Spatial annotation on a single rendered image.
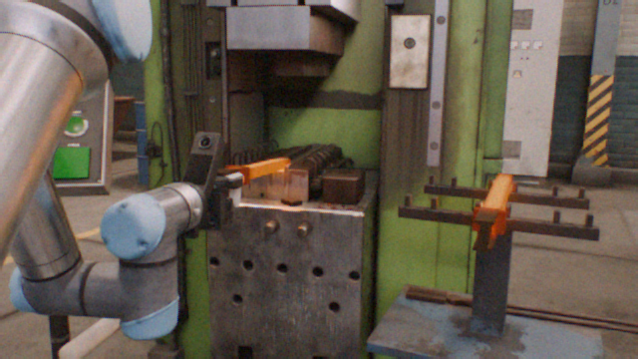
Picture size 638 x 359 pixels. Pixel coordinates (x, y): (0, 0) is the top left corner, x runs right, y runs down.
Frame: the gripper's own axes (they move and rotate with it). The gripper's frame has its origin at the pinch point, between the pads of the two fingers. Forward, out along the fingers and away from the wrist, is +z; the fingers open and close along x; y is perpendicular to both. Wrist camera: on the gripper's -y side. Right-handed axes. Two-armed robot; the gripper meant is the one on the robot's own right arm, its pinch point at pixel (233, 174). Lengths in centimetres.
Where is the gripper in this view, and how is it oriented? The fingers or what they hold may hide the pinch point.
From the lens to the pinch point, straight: 99.5
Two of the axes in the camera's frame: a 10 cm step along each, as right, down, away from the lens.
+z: 2.3, -1.4, 9.6
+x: 9.7, 0.5, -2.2
